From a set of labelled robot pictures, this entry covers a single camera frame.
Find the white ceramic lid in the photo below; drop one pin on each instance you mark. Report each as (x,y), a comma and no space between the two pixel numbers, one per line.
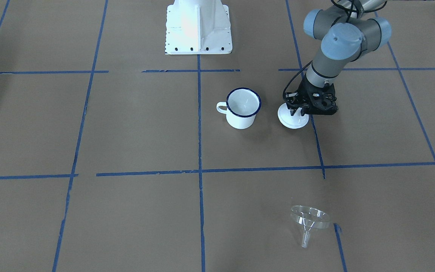
(293,122)

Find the clear plastic funnel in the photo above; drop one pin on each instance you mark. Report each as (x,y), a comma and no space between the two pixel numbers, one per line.
(309,219)

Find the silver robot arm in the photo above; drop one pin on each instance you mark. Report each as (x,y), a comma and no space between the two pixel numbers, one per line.
(345,37)

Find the white enamel mug blue rim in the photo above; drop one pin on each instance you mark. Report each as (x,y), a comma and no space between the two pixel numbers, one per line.
(240,107)

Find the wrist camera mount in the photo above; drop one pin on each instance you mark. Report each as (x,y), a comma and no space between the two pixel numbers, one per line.
(315,100)

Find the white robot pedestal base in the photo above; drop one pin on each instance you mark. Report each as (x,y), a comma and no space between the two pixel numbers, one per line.
(198,27)

